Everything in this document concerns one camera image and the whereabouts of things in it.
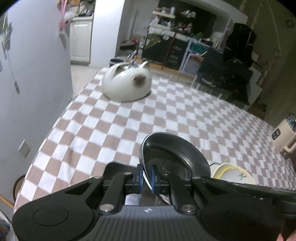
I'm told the black hanging jacket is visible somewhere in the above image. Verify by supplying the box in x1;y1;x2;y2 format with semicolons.
223;23;257;67

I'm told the dark round stool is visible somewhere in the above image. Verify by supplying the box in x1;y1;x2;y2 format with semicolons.
13;174;26;201

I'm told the pink ribbon pompom toy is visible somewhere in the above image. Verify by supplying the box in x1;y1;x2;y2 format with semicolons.
58;0;74;40

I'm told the white cat-shaped ceramic dome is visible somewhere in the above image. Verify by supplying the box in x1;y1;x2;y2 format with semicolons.
102;61;152;102

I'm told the grey waste bin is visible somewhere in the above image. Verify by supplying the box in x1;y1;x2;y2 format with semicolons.
109;58;126;68

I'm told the white wall socket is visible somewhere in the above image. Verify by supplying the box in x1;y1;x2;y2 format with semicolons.
18;140;30;158

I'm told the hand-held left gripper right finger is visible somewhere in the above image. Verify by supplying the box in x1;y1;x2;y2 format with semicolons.
150;164;222;214

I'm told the cream electric kettle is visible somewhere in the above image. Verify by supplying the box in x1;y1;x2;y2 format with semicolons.
272;113;296;154

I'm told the pile of dark clothes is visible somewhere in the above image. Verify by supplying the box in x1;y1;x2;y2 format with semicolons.
196;50;253;105

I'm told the white kitchen base cabinet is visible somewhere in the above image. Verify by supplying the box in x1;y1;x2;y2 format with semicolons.
69;16;94;65

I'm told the rounded steel container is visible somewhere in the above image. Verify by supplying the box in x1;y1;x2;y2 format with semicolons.
139;132;211;205

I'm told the white storage shelf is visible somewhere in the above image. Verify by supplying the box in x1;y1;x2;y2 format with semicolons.
149;9;176;35

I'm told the cream bowl with handles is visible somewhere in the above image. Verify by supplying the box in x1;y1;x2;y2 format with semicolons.
210;162;257;186

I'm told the black chalkboard sign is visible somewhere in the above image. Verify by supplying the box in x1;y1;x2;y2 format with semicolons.
163;37;185;70

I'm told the white plastic storage cabinet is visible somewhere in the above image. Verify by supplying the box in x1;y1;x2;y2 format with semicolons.
181;38;210;75

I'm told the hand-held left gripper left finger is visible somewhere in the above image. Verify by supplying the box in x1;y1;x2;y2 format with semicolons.
65;164;144;214

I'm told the brown white checkered tablecloth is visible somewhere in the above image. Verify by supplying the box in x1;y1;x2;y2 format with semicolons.
14;67;296;212

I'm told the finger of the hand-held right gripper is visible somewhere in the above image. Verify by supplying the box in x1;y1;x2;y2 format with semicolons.
201;177;275;200

